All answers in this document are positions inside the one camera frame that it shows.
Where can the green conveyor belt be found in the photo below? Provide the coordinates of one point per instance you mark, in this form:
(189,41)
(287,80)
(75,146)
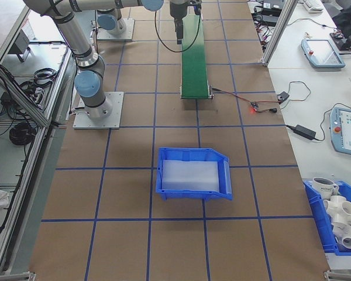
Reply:
(194,73)

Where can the black power brick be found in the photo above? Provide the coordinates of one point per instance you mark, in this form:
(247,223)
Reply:
(266,20)
(273,5)

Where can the small circuit board red LED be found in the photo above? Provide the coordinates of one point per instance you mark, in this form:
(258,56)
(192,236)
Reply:
(254,104)

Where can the black barrel connector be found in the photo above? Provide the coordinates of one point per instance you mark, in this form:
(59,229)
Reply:
(272,110)

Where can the small black box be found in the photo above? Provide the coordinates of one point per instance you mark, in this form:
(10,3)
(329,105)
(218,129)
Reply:
(283,96)

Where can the white keyboard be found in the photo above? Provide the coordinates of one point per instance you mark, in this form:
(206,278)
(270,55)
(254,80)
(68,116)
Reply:
(313,6)

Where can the grey blue teach pendant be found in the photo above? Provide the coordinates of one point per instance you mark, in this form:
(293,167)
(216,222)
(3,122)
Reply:
(321,52)
(348,128)

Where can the grey metal box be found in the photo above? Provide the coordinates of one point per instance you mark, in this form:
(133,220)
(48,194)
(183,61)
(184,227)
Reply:
(19,44)

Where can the black power adapter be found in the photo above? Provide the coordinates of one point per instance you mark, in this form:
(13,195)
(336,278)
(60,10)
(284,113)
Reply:
(304,131)

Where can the small black electronics module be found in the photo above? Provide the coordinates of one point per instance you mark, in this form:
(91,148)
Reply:
(339,42)

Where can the blue open-front plastic bin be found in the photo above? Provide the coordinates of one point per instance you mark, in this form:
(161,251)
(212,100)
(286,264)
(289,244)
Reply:
(193,196)

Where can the black fabric bundle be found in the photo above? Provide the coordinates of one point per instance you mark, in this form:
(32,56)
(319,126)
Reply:
(348,17)

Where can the white mug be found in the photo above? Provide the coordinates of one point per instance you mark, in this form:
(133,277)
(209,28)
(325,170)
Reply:
(321,187)

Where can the blue plastic parts bin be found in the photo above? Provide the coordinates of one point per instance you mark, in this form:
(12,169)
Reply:
(319,222)

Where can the white PVC pipe fitting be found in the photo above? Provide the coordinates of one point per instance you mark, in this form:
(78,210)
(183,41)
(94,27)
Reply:
(346,237)
(339,209)

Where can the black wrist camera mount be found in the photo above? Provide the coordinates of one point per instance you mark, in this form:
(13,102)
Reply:
(196,7)

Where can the white square base plate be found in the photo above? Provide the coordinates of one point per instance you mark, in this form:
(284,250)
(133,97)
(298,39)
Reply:
(114,117)
(128,33)

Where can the aluminium extrusion post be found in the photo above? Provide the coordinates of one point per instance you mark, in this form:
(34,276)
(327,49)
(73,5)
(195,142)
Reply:
(276,32)

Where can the V-shaped metal bar frame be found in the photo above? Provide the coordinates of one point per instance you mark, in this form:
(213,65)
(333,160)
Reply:
(20,210)

